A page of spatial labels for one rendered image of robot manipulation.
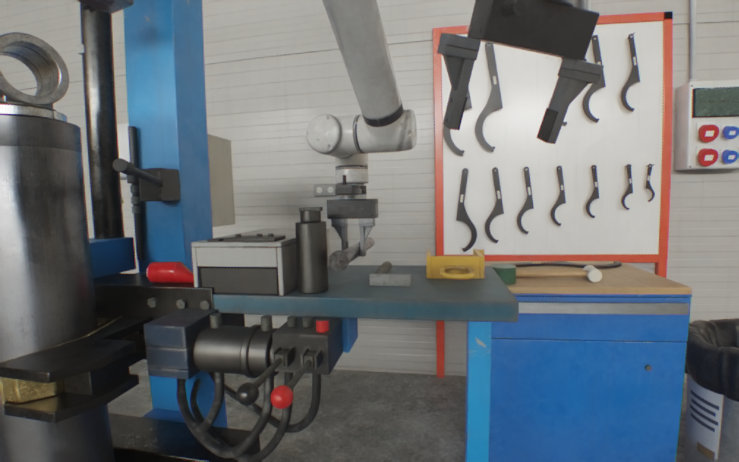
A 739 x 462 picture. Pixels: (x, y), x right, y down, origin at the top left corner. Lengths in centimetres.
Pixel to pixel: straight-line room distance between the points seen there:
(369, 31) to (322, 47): 224
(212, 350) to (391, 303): 40
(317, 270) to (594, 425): 128
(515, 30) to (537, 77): 230
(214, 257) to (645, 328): 148
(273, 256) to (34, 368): 49
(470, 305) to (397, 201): 186
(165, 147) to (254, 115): 174
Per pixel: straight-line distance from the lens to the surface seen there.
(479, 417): 116
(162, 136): 133
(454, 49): 46
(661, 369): 178
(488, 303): 85
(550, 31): 50
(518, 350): 158
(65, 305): 101
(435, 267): 104
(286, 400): 65
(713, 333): 239
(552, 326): 158
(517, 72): 276
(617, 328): 166
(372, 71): 73
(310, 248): 89
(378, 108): 77
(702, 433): 227
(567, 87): 53
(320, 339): 78
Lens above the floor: 129
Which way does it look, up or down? 5 degrees down
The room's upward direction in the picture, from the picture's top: 1 degrees counter-clockwise
